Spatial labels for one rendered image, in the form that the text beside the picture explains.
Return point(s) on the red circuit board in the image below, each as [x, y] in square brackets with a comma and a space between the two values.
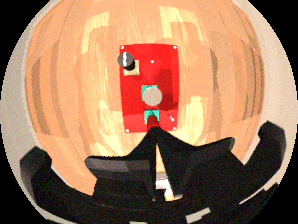
[149, 86]

